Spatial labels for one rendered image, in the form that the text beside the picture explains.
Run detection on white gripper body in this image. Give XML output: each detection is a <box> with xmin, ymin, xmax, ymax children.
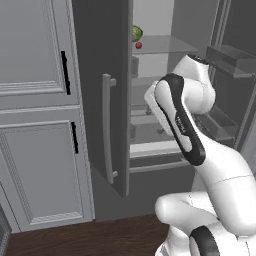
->
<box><xmin>143</xmin><ymin>85</ymin><xmax>178</xmax><ymax>138</ymax></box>

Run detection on white fridge drawer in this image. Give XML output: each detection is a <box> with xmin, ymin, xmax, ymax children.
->
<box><xmin>129</xmin><ymin>139</ymin><xmax>188</xmax><ymax>160</ymax></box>

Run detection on dark grey fridge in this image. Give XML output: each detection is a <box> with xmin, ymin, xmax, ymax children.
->
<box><xmin>89</xmin><ymin>0</ymin><xmax>256</xmax><ymax>223</ymax></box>

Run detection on glass fridge shelf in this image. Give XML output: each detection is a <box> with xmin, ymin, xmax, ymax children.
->
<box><xmin>132</xmin><ymin>34</ymin><xmax>201</xmax><ymax>56</ymax></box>

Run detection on dark grey fridge door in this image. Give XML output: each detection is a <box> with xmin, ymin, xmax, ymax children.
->
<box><xmin>71</xmin><ymin>0</ymin><xmax>134</xmax><ymax>198</ymax></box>

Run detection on fridge door with bins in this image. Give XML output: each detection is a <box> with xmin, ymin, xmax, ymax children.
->
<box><xmin>205</xmin><ymin>0</ymin><xmax>256</xmax><ymax>165</ymax></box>

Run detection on dark jar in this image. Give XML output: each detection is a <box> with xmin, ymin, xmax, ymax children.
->
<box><xmin>130</xmin><ymin>55</ymin><xmax>140</xmax><ymax>79</ymax></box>

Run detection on grey door bin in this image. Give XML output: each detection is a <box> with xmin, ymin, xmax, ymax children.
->
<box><xmin>195</xmin><ymin>105</ymin><xmax>240</xmax><ymax>142</ymax></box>
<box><xmin>205</xmin><ymin>44</ymin><xmax>256</xmax><ymax>80</ymax></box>

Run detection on green cabbage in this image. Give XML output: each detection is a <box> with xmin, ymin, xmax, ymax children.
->
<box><xmin>131</xmin><ymin>25</ymin><xmax>144</xmax><ymax>43</ymax></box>

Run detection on tall grey cupboard door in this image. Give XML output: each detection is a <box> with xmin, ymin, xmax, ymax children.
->
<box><xmin>0</xmin><ymin>107</ymin><xmax>96</xmax><ymax>233</ymax></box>

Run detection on grey fridge door handle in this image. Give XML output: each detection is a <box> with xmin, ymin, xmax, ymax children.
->
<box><xmin>101</xmin><ymin>73</ymin><xmax>119</xmax><ymax>185</ymax></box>

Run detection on short black cupboard handle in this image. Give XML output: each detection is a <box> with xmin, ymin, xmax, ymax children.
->
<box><xmin>70</xmin><ymin>121</ymin><xmax>80</xmax><ymax>155</ymax></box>

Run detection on long black cupboard handle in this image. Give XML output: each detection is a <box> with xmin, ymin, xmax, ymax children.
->
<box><xmin>60</xmin><ymin>50</ymin><xmax>72</xmax><ymax>96</ymax></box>

